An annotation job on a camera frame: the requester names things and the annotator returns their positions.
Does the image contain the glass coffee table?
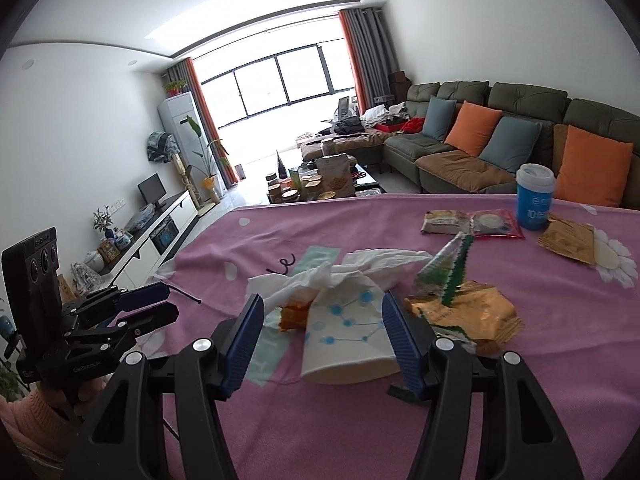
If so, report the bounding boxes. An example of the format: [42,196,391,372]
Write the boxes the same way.
[265,154,384,204]

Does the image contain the grey blue cushion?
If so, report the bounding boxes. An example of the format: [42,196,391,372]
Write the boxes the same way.
[478,116,542,174]
[422,96,457,141]

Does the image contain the orange cushion far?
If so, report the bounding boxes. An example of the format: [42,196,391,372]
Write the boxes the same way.
[445,102,502,157]

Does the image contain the right orange grey curtain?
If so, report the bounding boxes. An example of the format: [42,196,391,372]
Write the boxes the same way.
[338,8,399,112]

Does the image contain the pink floral blanket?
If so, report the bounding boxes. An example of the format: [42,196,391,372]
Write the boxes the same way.
[142,194,639,479]

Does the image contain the blue paper coffee cup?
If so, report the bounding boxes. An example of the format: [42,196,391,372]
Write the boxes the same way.
[515,164,555,231]

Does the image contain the left hand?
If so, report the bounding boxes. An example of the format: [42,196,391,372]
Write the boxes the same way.
[37,377,107,419]

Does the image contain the white paper cup blue dots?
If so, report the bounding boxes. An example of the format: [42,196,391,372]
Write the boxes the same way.
[300,273,399,386]

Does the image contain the gold foil snack wrapper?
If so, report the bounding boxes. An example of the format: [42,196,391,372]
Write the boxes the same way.
[404,281,524,356]

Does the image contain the left orange grey curtain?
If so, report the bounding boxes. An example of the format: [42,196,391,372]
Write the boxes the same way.
[162,58,239,188]

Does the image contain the red clear snack packet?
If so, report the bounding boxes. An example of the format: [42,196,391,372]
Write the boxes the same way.
[470,209,524,240]

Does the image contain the dark green sectional sofa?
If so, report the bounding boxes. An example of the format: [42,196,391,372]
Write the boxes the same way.
[383,81,639,210]

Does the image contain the black monitor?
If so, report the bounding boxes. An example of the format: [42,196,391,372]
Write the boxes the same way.
[138,174,166,209]

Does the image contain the green clear snack wrapper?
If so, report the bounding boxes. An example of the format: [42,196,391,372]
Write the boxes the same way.
[411,232,474,307]

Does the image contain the pink sleeve left forearm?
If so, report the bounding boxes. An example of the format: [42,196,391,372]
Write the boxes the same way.
[1,389,77,462]

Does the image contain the orange grey curtain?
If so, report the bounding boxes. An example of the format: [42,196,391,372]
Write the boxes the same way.
[338,8,399,112]
[162,58,239,188]

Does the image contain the brown paper wrapper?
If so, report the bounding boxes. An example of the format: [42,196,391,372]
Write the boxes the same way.
[537,214,596,266]

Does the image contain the orange peel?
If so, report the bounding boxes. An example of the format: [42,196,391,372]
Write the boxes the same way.
[279,300,312,332]

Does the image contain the beige snack packet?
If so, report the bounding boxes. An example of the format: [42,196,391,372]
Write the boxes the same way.
[421,210,470,235]

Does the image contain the white tv cabinet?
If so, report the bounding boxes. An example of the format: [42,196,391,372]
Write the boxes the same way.
[98,192,198,289]

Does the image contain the grey blue cushion far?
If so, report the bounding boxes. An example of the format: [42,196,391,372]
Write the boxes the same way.
[422,96,457,141]

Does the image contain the tall potted plant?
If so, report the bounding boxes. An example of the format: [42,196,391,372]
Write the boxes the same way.
[179,114,226,204]

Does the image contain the orange cushion near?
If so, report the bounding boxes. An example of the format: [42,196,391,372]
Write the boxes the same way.
[554,125,634,207]

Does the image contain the white tissue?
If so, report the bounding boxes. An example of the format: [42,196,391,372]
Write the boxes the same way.
[245,248,433,313]

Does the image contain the white standing air conditioner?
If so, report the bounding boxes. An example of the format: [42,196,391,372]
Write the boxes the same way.
[157,91,224,200]

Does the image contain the grey blue cushion near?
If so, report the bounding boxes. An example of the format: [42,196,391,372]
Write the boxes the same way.
[478,116,542,174]

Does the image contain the orange cushion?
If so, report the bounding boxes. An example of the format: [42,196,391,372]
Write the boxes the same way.
[445,102,502,157]
[554,125,634,207]

